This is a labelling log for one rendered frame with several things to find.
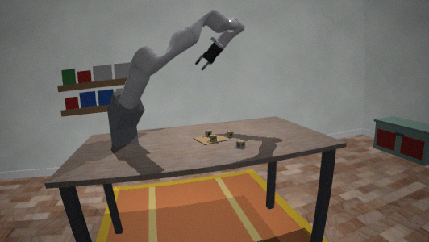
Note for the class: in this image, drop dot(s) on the tan square mat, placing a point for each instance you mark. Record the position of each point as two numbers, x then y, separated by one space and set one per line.
206 140

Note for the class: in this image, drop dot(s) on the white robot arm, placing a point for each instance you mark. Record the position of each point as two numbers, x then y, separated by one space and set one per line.
149 62

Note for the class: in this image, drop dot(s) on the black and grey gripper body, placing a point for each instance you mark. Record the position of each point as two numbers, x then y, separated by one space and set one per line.
215 49

